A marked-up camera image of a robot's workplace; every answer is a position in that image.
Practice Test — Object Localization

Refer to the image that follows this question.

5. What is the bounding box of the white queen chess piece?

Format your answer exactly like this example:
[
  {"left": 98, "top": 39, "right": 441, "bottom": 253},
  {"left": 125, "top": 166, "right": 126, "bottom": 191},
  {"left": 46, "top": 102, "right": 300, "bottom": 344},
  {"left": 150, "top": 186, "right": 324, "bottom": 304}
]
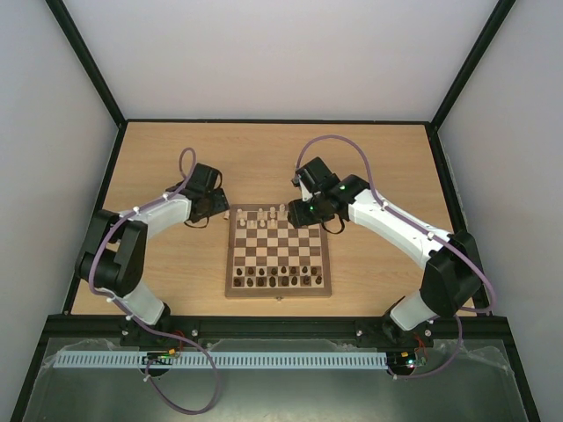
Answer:
[{"left": 278, "top": 204, "right": 286, "bottom": 220}]

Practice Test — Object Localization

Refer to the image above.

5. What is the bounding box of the wooden chess board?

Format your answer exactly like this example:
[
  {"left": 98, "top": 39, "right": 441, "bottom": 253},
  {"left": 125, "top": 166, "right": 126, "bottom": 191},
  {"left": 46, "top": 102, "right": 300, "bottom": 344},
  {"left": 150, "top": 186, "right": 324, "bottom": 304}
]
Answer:
[{"left": 225, "top": 204, "right": 332, "bottom": 299}]

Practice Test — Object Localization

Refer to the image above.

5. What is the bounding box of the dark pieces row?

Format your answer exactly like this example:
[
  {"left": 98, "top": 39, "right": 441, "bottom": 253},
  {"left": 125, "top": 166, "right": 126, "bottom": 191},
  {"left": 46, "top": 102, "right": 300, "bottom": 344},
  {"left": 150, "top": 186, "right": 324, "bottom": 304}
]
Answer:
[
  {"left": 232, "top": 266, "right": 323, "bottom": 278},
  {"left": 231, "top": 276, "right": 325, "bottom": 288}
]

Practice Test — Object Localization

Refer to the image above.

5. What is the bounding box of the black aluminium frame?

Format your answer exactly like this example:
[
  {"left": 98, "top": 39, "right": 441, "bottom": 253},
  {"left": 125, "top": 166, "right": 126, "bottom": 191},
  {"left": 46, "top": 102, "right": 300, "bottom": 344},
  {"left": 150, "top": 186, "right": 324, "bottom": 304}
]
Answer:
[{"left": 11, "top": 1, "right": 540, "bottom": 421}]

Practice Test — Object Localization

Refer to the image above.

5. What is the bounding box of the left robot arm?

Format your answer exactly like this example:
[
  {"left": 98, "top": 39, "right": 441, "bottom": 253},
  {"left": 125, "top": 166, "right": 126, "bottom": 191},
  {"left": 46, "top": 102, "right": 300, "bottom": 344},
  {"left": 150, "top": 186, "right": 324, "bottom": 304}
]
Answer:
[{"left": 75, "top": 163, "right": 230, "bottom": 338}]

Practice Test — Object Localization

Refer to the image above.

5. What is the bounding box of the dark pieces back row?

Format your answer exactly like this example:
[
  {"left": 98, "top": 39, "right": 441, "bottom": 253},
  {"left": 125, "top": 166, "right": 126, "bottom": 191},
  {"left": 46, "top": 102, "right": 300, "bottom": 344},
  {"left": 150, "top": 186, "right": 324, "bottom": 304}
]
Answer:
[{"left": 232, "top": 266, "right": 323, "bottom": 278}]

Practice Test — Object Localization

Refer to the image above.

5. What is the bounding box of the dark pieces front row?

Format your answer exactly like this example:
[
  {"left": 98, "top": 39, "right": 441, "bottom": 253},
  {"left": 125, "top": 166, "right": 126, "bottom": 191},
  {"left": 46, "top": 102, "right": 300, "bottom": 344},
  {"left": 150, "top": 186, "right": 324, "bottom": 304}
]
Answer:
[{"left": 231, "top": 276, "right": 325, "bottom": 288}]

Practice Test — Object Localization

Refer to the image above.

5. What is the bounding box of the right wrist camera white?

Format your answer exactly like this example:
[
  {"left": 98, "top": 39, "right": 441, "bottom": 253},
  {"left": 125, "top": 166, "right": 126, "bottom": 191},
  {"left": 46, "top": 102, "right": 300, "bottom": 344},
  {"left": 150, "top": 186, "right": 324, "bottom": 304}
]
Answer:
[{"left": 291, "top": 176, "right": 313, "bottom": 202}]

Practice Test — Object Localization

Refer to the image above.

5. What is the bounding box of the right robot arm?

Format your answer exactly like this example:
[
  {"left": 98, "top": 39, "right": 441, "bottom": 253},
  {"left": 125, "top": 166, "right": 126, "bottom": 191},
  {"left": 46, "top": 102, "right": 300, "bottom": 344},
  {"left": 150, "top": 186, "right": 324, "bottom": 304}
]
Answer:
[{"left": 288, "top": 157, "right": 485, "bottom": 345}]

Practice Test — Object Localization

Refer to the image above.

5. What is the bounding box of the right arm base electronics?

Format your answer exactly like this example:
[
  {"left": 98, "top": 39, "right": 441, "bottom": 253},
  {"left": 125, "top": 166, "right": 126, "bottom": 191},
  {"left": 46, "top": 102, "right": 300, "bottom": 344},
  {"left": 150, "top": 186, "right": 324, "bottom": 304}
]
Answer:
[{"left": 386, "top": 333, "right": 434, "bottom": 378}]

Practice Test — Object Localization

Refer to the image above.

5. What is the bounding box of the grey slotted cable duct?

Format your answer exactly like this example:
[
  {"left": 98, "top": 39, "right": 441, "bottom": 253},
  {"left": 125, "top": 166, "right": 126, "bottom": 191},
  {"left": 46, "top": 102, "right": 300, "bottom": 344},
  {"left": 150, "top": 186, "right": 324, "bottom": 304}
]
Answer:
[{"left": 53, "top": 351, "right": 387, "bottom": 370}]

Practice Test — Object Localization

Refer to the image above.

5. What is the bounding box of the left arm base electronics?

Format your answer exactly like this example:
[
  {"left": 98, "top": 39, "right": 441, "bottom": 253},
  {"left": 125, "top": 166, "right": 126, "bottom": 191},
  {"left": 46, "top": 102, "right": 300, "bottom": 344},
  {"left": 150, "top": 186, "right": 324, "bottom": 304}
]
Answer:
[{"left": 143, "top": 341, "right": 184, "bottom": 377}]

